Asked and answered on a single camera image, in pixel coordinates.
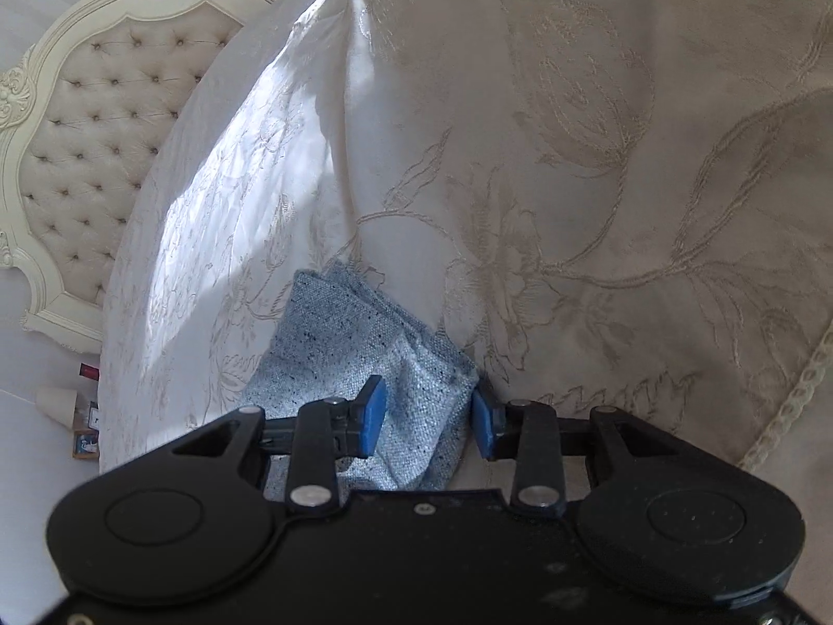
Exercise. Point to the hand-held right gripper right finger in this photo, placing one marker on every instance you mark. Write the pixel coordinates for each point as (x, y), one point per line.
(482, 423)

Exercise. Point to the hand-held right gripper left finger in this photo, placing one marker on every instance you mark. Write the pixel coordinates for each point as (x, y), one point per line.
(375, 413)

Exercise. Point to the light blue speckled pants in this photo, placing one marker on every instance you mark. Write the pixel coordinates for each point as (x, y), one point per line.
(338, 351)

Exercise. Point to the cream embroidered bedspread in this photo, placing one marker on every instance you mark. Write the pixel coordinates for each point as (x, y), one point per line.
(586, 208)

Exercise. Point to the small white clock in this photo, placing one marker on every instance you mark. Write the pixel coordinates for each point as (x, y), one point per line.
(95, 416)

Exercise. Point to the cream shade table lamp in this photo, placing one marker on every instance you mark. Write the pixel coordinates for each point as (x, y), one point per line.
(57, 403)

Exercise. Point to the cream tufted headboard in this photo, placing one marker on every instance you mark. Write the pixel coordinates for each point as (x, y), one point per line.
(97, 143)

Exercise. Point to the wooden photo frame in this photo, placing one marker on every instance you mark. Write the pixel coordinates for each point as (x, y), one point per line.
(84, 444)

